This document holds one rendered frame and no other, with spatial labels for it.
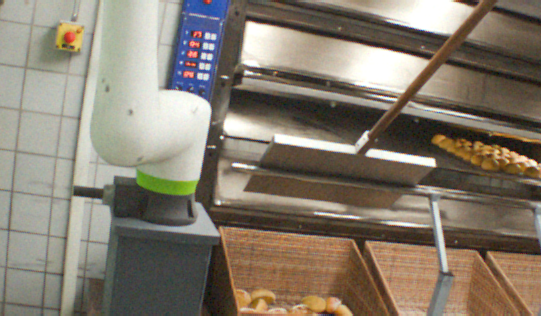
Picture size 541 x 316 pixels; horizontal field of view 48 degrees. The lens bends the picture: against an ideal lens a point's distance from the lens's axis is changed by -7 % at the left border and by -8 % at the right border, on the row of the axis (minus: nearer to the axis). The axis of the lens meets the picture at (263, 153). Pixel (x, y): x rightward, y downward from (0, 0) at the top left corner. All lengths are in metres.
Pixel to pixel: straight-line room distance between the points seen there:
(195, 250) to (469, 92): 1.67
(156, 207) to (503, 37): 1.84
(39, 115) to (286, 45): 0.93
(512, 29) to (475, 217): 0.82
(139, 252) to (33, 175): 1.19
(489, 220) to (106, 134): 2.09
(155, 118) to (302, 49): 1.34
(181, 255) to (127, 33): 0.45
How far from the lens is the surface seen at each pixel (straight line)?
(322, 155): 1.98
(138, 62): 1.09
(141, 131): 1.08
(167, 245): 1.25
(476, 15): 1.50
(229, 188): 2.41
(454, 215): 2.78
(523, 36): 2.81
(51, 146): 2.35
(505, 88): 2.79
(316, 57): 2.39
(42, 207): 2.42
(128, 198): 1.26
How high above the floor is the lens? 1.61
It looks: 11 degrees down
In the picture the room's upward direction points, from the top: 11 degrees clockwise
